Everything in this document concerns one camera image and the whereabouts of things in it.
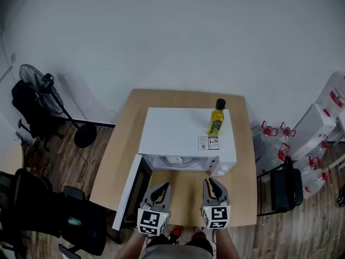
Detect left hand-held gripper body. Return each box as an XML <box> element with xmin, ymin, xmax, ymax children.
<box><xmin>136</xmin><ymin>200</ymin><xmax>171</xmax><ymax>237</ymax></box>

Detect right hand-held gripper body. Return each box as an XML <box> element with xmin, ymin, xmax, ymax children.
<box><xmin>200</xmin><ymin>197</ymin><xmax>232</xmax><ymax>230</ymax></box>

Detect white cup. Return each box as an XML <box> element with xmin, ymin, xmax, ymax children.
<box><xmin>164</xmin><ymin>155</ymin><xmax>185</xmax><ymax>165</ymax></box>

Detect white microwave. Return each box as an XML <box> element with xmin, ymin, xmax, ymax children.
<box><xmin>112</xmin><ymin>107</ymin><xmax>238</xmax><ymax>232</ymax></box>

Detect person's right forearm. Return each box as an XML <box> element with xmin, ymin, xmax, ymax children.
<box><xmin>213</xmin><ymin>227</ymin><xmax>241</xmax><ymax>259</ymax></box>

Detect person's left forearm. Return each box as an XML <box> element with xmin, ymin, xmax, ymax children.
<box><xmin>115</xmin><ymin>231</ymin><xmax>148</xmax><ymax>259</ymax></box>

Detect person's leg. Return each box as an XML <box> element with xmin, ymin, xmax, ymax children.
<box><xmin>192</xmin><ymin>226</ymin><xmax>207</xmax><ymax>240</ymax></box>

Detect person's red shoe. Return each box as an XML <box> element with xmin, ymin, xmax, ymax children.
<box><xmin>169</xmin><ymin>225</ymin><xmax>184</xmax><ymax>245</ymax></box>

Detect person's black shorts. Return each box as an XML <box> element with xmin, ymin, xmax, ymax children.
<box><xmin>146</xmin><ymin>232</ymin><xmax>214</xmax><ymax>254</ymax></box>

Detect person's grey shirt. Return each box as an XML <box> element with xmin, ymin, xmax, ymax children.
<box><xmin>138</xmin><ymin>244</ymin><xmax>214</xmax><ymax>259</ymax></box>

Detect black folding chair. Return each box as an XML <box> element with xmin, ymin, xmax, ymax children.
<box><xmin>256</xmin><ymin>155</ymin><xmax>304</xmax><ymax>217</ymax></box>

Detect black office chair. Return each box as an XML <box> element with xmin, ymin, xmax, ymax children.
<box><xmin>0</xmin><ymin>168</ymin><xmax>56</xmax><ymax>255</ymax></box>
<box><xmin>57</xmin><ymin>185</ymin><xmax>108</xmax><ymax>259</ymax></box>
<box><xmin>11</xmin><ymin>79</ymin><xmax>64</xmax><ymax>152</ymax></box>

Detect yellow oil bottle black cap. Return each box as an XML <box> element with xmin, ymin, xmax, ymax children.
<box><xmin>207</xmin><ymin>98</ymin><xmax>227</xmax><ymax>138</ymax></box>

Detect group of clear water jugs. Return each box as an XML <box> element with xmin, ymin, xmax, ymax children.
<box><xmin>251</xmin><ymin>120</ymin><xmax>334</xmax><ymax>200</ymax></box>

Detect white water dispenser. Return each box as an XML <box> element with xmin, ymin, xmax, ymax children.
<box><xmin>286</xmin><ymin>103</ymin><xmax>345</xmax><ymax>159</ymax></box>

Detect black floor equipment bundle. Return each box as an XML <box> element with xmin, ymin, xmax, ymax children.
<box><xmin>337</xmin><ymin>184</ymin><xmax>345</xmax><ymax>208</ymax></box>

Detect black standing fan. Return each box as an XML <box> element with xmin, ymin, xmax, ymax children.
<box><xmin>19</xmin><ymin>63</ymin><xmax>98</xmax><ymax>149</ymax></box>

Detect black fan power cable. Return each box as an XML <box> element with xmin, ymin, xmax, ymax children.
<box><xmin>76</xmin><ymin>146</ymin><xmax>90</xmax><ymax>197</ymax></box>

